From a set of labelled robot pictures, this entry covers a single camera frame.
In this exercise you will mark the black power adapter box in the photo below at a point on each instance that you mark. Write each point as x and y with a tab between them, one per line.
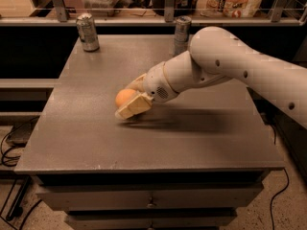
20	135

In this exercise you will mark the orange fruit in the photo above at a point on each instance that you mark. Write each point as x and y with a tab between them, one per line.
124	96

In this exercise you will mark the grey cabinet with drawers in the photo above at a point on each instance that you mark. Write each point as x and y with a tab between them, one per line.
209	136

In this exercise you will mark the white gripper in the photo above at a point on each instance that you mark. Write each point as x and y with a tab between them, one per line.
156	81

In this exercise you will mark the upper drawer with knob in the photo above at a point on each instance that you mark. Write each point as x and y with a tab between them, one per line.
140	197

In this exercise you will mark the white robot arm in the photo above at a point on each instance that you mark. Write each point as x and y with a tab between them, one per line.
214	56

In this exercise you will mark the lower drawer with knob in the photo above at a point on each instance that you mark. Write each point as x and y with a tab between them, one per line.
121	223

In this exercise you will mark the snack bag on shelf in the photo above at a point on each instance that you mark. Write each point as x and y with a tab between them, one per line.
230	8

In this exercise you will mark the silver green 7up can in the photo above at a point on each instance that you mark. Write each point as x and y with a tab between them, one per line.
87	32

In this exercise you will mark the silver blue soda can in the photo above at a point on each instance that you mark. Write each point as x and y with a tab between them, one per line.
181	36

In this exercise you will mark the drawer with knob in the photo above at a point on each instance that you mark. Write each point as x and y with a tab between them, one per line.
140	197
121	223

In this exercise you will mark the metal railing shelf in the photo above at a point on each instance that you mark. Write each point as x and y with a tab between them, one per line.
146	13

